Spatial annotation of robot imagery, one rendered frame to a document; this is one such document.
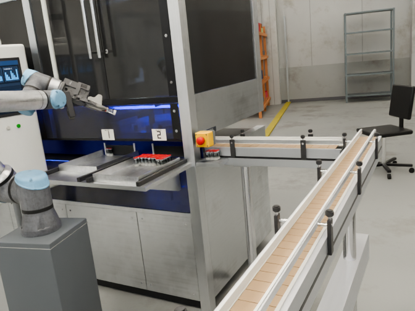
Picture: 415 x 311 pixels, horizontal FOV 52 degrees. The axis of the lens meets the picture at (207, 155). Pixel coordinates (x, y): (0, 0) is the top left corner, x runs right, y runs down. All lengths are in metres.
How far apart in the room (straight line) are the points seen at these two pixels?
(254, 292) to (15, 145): 1.94
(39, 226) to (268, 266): 1.02
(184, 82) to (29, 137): 1.02
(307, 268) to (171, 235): 1.47
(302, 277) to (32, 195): 1.11
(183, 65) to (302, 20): 9.29
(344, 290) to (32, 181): 1.19
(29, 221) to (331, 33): 10.06
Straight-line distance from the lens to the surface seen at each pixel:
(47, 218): 1.73
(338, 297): 1.58
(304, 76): 11.23
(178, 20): 2.05
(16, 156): 2.58
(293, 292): 0.87
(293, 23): 11.25
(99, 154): 2.52
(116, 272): 2.72
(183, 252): 2.34
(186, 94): 2.05
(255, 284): 0.90
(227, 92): 2.44
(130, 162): 2.20
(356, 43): 11.22
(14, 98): 1.66
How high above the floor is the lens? 1.39
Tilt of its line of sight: 13 degrees down
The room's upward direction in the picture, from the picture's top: 6 degrees counter-clockwise
